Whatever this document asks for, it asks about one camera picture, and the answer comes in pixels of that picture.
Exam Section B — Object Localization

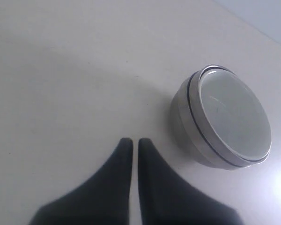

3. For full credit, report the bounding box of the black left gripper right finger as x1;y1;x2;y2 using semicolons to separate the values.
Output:
138;138;243;225

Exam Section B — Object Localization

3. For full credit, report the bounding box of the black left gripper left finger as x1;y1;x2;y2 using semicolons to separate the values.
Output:
30;138;133;225

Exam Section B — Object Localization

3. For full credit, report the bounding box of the ribbed stainless steel bowl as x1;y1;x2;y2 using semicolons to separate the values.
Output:
188;65;270;166

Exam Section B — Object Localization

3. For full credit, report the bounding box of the white ceramic bowl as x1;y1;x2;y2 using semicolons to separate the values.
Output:
200;69;272;161

